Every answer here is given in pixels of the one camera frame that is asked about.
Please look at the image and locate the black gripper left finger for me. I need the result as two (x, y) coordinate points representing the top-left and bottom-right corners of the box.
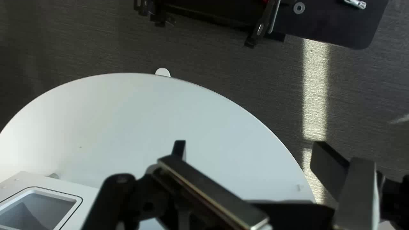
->
(150, 141), (269, 230)

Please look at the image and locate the white toy kitchen set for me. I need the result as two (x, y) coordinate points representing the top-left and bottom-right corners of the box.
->
(0, 173), (97, 230)

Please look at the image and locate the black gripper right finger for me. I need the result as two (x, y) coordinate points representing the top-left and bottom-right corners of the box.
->
(310, 142), (379, 230)

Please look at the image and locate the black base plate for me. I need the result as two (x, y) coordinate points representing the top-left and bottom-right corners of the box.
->
(132, 0), (389, 50)

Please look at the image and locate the round white table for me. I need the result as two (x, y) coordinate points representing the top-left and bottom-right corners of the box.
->
(0, 73), (313, 204)

